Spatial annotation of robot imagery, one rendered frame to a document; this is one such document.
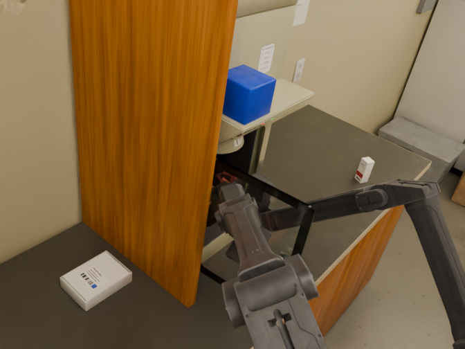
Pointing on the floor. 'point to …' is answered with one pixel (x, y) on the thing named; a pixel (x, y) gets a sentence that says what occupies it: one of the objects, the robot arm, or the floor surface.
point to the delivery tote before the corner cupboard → (424, 145)
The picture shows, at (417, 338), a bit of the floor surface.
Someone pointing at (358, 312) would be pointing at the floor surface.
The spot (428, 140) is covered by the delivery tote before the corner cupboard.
